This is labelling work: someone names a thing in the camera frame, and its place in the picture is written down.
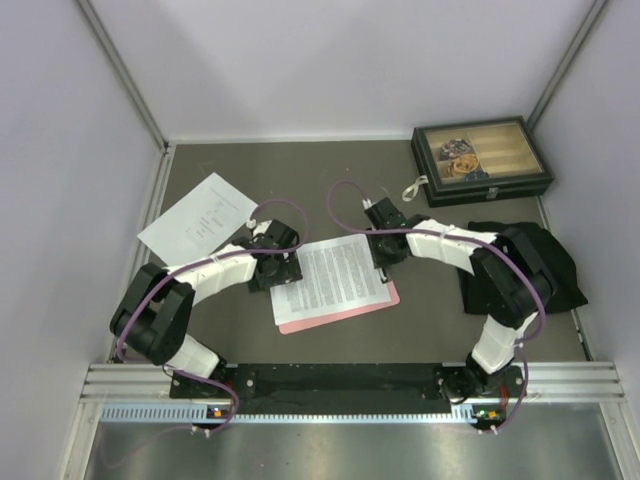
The left aluminium frame post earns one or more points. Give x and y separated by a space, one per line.
121 71

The dense text paper sheet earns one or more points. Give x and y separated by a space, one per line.
338 275

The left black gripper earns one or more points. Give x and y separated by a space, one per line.
290 273

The aluminium frame post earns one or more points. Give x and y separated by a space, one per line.
595 14
121 71

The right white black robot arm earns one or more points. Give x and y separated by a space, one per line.
514 283

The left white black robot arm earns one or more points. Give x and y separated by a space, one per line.
153 316

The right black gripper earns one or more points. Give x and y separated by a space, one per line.
380 260

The pink clipboard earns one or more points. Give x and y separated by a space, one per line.
313 322

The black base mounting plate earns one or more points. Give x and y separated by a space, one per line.
364 388

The white ribbon loop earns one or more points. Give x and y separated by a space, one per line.
410 192

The aluminium front rail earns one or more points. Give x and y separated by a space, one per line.
550 382

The black folded cloth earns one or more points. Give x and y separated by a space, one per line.
561 265

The dark green display box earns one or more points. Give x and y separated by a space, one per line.
479 161

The form paper sheet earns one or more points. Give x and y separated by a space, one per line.
198 223

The grey slotted cable duct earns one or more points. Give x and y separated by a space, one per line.
199 413

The right aluminium frame post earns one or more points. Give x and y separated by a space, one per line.
595 14

